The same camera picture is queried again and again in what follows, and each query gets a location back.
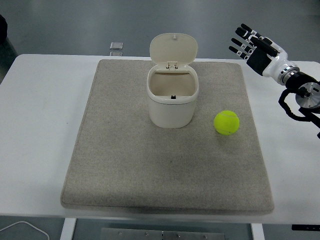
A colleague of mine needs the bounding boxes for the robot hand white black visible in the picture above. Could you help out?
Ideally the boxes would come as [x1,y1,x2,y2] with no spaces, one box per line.
[228,23,298,81]

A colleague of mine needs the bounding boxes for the yellow-green tennis ball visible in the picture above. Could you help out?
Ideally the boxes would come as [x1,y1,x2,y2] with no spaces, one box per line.
[213,109,241,136]

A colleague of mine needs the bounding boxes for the cream lidded bin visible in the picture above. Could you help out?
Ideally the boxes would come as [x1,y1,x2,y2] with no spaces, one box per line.
[146,32,200,130]

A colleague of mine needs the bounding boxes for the beige grey felt mat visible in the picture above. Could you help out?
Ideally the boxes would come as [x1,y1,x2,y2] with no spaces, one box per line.
[59,59,275,215]

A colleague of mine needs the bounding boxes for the white table leg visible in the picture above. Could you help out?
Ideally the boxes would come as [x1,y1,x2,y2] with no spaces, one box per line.
[249,222,265,240]
[60,217,77,240]

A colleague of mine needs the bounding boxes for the black table control panel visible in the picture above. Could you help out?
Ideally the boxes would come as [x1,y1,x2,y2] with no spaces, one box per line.
[291,224,320,231]

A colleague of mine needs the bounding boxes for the grey metal plate with screws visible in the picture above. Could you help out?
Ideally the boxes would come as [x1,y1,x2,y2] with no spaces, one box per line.
[100,227,226,240]

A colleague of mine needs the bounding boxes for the white cable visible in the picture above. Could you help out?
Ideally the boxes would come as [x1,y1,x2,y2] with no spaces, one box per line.
[0,220,50,240]

